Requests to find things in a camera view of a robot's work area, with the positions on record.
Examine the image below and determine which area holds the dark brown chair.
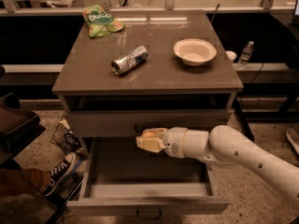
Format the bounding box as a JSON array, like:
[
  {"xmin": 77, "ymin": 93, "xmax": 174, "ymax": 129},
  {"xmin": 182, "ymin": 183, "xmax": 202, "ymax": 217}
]
[{"xmin": 0, "ymin": 93, "xmax": 45, "ymax": 168}]

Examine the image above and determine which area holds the orange fruit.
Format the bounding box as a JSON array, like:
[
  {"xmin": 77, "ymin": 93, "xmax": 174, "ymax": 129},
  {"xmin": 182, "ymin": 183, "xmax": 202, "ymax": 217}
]
[{"xmin": 142, "ymin": 133, "xmax": 154, "ymax": 138}]

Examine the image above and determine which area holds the clear water bottle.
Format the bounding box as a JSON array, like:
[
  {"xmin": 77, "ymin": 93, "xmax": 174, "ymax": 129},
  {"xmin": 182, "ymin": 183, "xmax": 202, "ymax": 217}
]
[{"xmin": 237, "ymin": 41, "xmax": 254, "ymax": 70}]

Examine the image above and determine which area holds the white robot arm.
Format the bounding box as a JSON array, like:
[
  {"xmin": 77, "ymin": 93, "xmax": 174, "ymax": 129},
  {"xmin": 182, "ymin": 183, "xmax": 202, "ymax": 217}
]
[{"xmin": 135, "ymin": 125, "xmax": 299, "ymax": 202}]

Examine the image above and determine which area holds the silver drink can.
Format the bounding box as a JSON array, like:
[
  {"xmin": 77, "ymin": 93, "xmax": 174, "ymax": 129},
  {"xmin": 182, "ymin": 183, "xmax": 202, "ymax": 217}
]
[{"xmin": 111, "ymin": 46, "xmax": 149, "ymax": 76}]

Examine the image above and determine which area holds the open bottom drawer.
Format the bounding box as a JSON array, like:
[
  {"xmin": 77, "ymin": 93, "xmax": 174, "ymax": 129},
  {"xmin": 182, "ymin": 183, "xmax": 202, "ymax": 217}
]
[{"xmin": 67, "ymin": 138, "xmax": 230, "ymax": 219}]

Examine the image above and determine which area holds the white paper bowl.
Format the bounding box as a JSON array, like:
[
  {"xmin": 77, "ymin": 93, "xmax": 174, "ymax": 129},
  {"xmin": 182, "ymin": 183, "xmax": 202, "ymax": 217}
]
[{"xmin": 173, "ymin": 38, "xmax": 217, "ymax": 66}]

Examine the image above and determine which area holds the wire basket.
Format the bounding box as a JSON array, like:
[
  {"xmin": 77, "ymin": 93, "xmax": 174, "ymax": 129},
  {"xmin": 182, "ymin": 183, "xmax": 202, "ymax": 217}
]
[{"xmin": 51, "ymin": 119, "xmax": 81, "ymax": 153}]

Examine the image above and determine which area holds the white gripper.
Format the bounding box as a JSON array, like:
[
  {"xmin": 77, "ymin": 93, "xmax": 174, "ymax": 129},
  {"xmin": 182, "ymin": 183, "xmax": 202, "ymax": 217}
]
[{"xmin": 136, "ymin": 127, "xmax": 187, "ymax": 159}]

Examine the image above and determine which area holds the brown trouser leg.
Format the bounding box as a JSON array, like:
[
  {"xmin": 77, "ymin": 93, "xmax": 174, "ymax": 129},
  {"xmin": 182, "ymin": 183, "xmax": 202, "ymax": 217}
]
[{"xmin": 0, "ymin": 169, "xmax": 50, "ymax": 196}]

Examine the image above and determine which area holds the grey drawer cabinet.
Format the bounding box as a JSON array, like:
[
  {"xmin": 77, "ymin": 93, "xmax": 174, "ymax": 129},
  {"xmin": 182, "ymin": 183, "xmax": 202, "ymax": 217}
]
[{"xmin": 51, "ymin": 9, "xmax": 245, "ymax": 218}]

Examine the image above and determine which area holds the small white cup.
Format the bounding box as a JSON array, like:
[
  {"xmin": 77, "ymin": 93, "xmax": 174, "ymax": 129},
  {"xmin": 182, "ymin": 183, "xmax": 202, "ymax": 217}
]
[{"xmin": 226, "ymin": 50, "xmax": 236, "ymax": 63}]

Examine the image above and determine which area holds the grey sneaker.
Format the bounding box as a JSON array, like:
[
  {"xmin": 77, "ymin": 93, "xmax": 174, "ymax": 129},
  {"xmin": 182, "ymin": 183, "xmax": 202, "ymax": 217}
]
[{"xmin": 286, "ymin": 127, "xmax": 299, "ymax": 155}]

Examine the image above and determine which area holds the black and white sneaker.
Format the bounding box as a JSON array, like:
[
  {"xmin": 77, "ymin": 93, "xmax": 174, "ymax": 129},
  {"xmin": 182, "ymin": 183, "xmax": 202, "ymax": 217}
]
[{"xmin": 43, "ymin": 152, "xmax": 77, "ymax": 196}]

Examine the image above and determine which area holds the green chip bag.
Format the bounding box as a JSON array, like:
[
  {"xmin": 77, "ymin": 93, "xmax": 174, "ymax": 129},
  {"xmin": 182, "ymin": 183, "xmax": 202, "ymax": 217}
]
[{"xmin": 82, "ymin": 5, "xmax": 124, "ymax": 38}]

